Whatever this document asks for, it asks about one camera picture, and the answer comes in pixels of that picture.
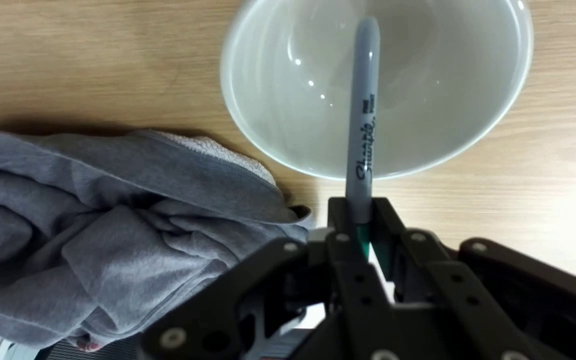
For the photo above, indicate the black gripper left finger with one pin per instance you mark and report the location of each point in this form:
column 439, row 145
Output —
column 341, row 286

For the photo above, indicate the white ceramic bowl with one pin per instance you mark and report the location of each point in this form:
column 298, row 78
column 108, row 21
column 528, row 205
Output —
column 288, row 80

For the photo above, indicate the grey marker with green cap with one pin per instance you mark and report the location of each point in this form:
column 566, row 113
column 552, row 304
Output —
column 362, row 100

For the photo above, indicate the grey crumpled cloth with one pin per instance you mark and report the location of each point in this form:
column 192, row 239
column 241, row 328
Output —
column 101, row 232

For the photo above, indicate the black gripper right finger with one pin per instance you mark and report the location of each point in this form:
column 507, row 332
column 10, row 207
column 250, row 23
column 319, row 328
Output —
column 449, row 286

